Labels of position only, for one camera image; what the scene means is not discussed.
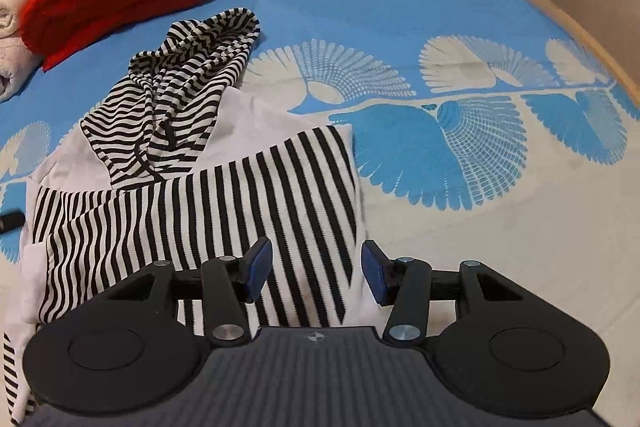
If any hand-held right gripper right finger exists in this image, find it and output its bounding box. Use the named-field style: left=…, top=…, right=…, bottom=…
left=361, top=239, right=532, bottom=348

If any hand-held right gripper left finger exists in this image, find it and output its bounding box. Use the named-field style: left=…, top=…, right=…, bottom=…
left=107, top=237, right=274, bottom=348

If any black white striped small garment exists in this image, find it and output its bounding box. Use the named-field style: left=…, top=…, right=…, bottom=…
left=0, top=8, right=366, bottom=425

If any cream folded blanket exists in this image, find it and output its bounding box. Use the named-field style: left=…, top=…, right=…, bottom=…
left=0, top=0, right=43, bottom=104

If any blue printed bedsheet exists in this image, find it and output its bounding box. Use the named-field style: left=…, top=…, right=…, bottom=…
left=0, top=0, right=640, bottom=408

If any wooden bed frame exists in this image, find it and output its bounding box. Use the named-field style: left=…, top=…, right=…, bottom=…
left=430, top=0, right=640, bottom=108

